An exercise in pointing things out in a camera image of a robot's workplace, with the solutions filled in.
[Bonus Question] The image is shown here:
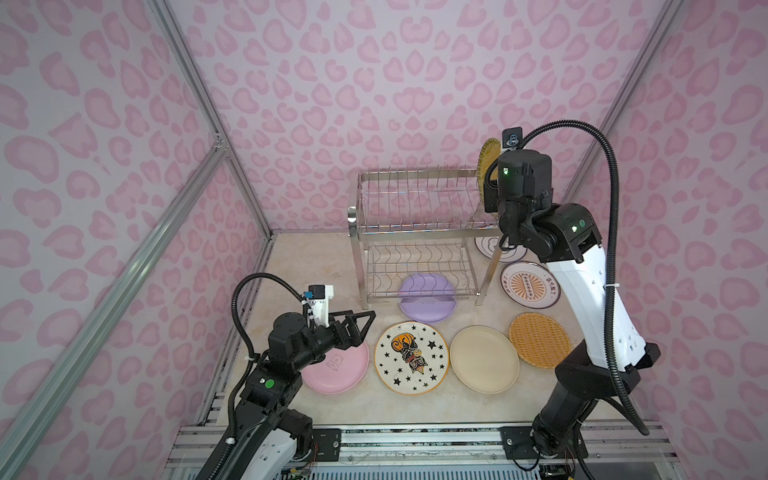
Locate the white plate orange sunburst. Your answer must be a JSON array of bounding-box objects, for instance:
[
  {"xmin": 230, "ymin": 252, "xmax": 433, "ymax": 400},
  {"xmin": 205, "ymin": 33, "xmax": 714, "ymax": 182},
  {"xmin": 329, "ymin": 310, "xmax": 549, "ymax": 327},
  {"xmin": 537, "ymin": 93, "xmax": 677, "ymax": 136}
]
[{"xmin": 500, "ymin": 261, "xmax": 561, "ymax": 310}]

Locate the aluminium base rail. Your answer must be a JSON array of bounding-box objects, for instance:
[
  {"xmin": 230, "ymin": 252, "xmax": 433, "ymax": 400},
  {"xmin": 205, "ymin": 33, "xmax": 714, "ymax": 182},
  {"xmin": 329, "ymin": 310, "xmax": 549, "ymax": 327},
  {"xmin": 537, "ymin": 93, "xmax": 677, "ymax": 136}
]
[{"xmin": 161, "ymin": 392, "xmax": 685, "ymax": 480}]

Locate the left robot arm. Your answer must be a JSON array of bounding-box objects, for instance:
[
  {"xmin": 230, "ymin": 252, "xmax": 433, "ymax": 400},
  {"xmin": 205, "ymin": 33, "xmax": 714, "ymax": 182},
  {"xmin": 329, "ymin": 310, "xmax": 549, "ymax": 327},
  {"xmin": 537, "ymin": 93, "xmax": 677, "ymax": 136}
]
[{"xmin": 197, "ymin": 310, "xmax": 376, "ymax": 479}]

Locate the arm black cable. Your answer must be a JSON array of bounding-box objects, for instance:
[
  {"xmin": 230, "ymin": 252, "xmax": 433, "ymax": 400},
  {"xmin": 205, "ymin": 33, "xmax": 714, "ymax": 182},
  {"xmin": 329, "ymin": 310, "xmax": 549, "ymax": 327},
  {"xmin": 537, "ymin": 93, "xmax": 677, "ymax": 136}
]
[
  {"xmin": 519, "ymin": 119, "xmax": 651, "ymax": 437},
  {"xmin": 230, "ymin": 272, "xmax": 307, "ymax": 361}
]

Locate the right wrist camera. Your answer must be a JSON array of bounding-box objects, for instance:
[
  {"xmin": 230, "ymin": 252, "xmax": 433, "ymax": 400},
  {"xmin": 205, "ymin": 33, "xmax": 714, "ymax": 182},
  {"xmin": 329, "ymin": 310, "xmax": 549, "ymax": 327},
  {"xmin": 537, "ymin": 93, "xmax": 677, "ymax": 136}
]
[{"xmin": 501, "ymin": 126, "xmax": 524, "ymax": 150}]

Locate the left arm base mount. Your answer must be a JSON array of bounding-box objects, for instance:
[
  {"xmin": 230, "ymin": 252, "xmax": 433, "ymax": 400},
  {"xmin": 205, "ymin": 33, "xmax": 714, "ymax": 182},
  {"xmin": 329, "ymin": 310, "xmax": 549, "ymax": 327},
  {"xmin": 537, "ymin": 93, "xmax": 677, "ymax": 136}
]
[{"xmin": 293, "ymin": 428, "xmax": 342, "ymax": 463}]

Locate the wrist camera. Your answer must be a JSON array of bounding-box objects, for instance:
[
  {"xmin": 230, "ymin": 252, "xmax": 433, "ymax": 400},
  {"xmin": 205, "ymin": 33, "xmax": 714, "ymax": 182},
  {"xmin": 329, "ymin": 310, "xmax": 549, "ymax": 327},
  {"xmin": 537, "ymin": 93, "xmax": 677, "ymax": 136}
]
[
  {"xmin": 501, "ymin": 126, "xmax": 524, "ymax": 150},
  {"xmin": 304, "ymin": 284, "xmax": 335, "ymax": 327}
]

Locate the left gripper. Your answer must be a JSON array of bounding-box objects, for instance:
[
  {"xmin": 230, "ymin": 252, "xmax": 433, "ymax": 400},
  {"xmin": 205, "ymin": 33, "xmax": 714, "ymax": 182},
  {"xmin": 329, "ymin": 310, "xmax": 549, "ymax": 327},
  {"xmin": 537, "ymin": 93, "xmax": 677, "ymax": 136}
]
[{"xmin": 292, "ymin": 307, "xmax": 374, "ymax": 375}]

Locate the cream plain plate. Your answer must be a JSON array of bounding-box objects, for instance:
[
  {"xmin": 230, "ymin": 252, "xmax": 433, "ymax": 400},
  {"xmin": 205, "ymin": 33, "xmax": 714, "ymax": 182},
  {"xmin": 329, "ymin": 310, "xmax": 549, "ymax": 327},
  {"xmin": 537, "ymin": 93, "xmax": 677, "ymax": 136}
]
[{"xmin": 450, "ymin": 325, "xmax": 520, "ymax": 395}]

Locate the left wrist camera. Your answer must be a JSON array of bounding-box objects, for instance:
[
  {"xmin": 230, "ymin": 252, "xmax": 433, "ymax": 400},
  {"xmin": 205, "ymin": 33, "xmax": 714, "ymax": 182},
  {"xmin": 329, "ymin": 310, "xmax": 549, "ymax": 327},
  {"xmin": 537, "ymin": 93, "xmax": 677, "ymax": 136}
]
[{"xmin": 304, "ymin": 284, "xmax": 335, "ymax": 327}]

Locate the white plate black rim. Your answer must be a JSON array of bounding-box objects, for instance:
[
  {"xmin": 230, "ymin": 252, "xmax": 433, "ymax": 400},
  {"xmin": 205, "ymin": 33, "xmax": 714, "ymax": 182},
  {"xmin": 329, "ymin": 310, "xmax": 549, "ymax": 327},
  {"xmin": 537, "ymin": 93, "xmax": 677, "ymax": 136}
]
[{"xmin": 474, "ymin": 237, "xmax": 528, "ymax": 264}]

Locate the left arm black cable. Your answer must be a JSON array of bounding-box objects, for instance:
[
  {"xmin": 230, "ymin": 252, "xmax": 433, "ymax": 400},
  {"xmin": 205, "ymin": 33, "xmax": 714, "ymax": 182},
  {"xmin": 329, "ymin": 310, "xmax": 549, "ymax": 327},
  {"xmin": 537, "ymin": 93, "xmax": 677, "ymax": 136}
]
[{"xmin": 230, "ymin": 272, "xmax": 307, "ymax": 361}]

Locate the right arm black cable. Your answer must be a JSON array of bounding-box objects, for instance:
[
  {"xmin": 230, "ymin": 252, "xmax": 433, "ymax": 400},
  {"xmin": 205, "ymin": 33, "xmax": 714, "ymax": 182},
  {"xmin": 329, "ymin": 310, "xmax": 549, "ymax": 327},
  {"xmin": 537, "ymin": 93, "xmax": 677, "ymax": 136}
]
[{"xmin": 519, "ymin": 119, "xmax": 651, "ymax": 437}]

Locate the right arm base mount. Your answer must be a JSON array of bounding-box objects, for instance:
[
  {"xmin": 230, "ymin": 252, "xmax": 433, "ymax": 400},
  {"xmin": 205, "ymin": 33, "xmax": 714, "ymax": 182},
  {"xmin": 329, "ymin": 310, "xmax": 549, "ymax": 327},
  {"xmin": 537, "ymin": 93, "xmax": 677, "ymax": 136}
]
[{"xmin": 499, "ymin": 425, "xmax": 589, "ymax": 463}]

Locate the pink bear plate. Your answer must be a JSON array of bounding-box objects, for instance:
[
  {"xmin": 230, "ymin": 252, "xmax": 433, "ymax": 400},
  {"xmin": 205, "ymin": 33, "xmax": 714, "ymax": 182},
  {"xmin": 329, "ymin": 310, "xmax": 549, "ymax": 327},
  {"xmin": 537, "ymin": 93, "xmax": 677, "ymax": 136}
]
[{"xmin": 301, "ymin": 343, "xmax": 370, "ymax": 395}]

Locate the purple shell-shaped plate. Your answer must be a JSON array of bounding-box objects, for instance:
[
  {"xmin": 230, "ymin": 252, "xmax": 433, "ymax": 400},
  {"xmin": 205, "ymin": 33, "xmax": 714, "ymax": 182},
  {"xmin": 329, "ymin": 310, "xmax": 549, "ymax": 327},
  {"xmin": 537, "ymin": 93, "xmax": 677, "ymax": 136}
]
[{"xmin": 398, "ymin": 273, "xmax": 457, "ymax": 324}]

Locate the orange woven plate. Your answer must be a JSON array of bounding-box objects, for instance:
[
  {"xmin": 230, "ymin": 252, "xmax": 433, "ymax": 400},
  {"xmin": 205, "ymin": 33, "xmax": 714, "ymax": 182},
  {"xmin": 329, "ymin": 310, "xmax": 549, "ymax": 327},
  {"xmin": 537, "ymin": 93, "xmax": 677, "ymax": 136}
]
[{"xmin": 508, "ymin": 312, "xmax": 572, "ymax": 369}]

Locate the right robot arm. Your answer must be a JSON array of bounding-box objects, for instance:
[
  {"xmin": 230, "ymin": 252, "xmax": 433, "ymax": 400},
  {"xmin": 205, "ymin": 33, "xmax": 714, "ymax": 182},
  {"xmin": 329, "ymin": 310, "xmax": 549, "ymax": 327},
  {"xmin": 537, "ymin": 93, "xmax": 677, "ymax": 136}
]
[{"xmin": 483, "ymin": 149, "xmax": 660, "ymax": 458}]

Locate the yellow woven plate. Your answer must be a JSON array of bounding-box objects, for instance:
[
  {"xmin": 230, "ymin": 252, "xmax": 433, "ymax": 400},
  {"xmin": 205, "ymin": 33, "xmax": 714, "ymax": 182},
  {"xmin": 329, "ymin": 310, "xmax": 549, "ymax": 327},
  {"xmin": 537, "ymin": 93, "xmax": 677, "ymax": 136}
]
[{"xmin": 476, "ymin": 138, "xmax": 501, "ymax": 202}]

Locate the steel two-tier dish rack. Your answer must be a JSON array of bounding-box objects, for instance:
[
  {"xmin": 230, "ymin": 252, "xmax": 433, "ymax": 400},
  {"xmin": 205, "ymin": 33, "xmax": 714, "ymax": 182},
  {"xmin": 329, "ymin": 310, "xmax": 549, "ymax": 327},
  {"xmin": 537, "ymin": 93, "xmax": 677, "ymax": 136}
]
[{"xmin": 347, "ymin": 167, "xmax": 500, "ymax": 306}]

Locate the white star cartoon plate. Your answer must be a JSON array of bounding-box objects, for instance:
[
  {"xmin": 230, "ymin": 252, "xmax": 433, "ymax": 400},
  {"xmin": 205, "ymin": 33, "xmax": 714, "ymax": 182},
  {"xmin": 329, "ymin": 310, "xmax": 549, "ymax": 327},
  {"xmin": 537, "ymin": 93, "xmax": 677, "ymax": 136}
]
[{"xmin": 374, "ymin": 321, "xmax": 450, "ymax": 396}]

